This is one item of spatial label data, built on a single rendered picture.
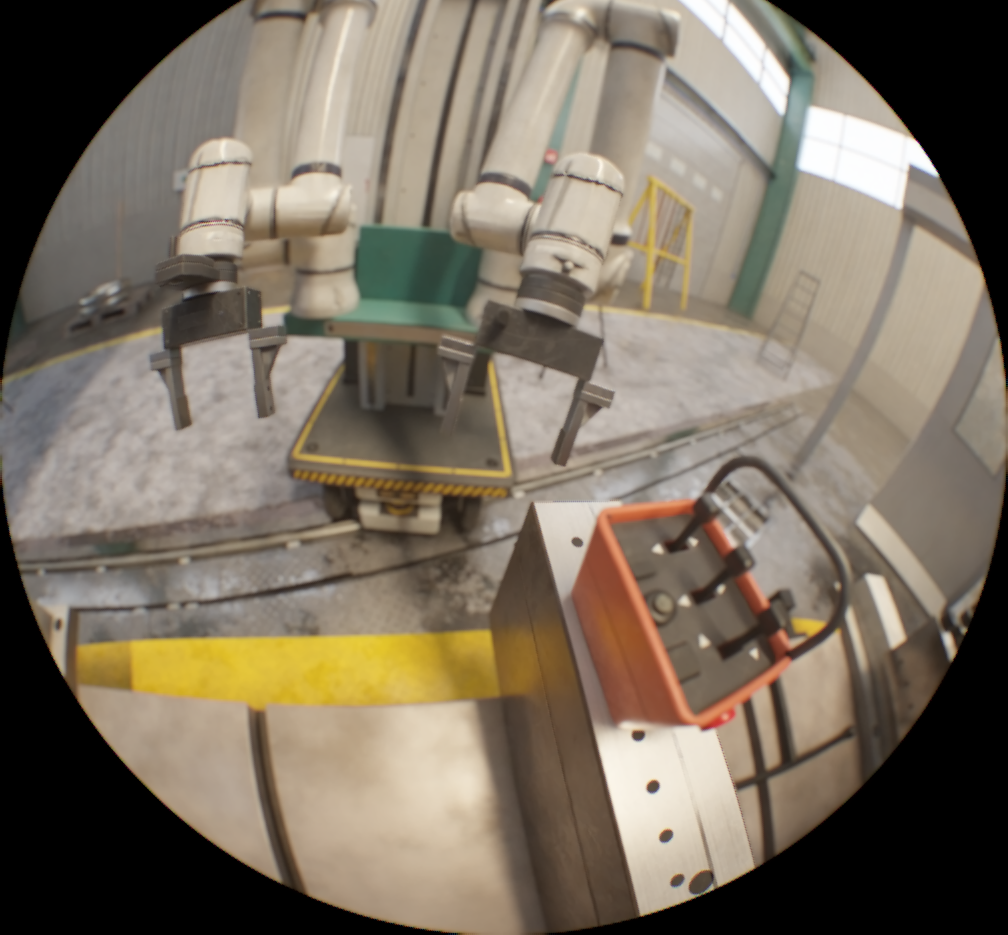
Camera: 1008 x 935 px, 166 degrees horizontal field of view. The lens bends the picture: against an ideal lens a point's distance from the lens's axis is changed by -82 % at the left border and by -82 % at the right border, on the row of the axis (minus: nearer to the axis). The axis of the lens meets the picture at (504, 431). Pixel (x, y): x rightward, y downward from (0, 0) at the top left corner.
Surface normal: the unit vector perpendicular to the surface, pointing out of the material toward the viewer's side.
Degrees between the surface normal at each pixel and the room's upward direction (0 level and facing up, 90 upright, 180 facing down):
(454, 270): 90
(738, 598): 0
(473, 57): 90
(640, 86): 99
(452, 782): 0
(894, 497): 90
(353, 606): 0
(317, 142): 69
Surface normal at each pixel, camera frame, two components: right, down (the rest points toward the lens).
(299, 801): 0.18, -0.79
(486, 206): -0.22, 0.19
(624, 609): -0.98, 0.07
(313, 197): 0.52, 0.26
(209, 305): 0.27, 0.25
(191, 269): 0.99, 0.00
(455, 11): 0.11, 0.61
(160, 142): 0.45, 0.60
